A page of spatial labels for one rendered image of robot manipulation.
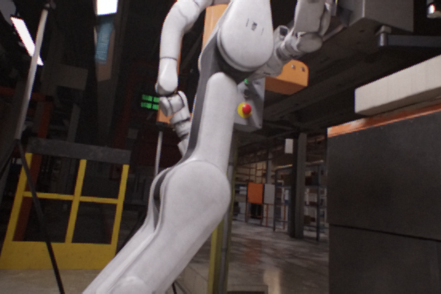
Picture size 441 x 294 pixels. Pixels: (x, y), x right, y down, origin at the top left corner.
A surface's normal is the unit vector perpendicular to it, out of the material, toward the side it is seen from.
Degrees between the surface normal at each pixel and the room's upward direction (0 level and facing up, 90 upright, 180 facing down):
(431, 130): 90
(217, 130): 90
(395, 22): 90
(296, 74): 90
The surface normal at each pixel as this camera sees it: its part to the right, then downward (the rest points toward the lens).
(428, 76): -0.94, -0.15
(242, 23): 0.23, -0.19
